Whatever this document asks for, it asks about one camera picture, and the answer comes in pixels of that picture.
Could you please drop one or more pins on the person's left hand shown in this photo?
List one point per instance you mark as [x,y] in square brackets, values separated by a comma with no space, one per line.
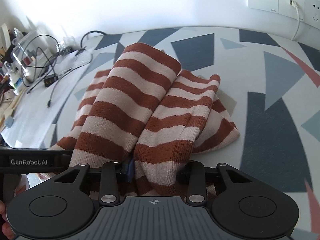
[6,232]

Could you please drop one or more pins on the white wall power socket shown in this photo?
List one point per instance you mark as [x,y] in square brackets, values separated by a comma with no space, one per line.
[313,12]

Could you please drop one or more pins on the geometric patterned bedsheet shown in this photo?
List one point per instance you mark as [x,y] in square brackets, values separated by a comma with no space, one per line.
[265,120]

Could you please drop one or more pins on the clear acrylic organizer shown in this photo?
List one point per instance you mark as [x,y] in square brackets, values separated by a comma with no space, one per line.
[23,50]

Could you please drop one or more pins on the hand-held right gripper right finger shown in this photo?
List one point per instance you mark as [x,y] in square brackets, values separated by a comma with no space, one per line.
[183,176]

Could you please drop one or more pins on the brown white striped sweater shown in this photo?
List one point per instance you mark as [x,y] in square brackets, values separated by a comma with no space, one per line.
[130,100]

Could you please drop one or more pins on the black charger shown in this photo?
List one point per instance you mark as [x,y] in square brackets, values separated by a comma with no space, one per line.
[50,81]

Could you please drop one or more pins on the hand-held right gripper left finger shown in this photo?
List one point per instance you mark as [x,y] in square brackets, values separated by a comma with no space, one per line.
[130,170]

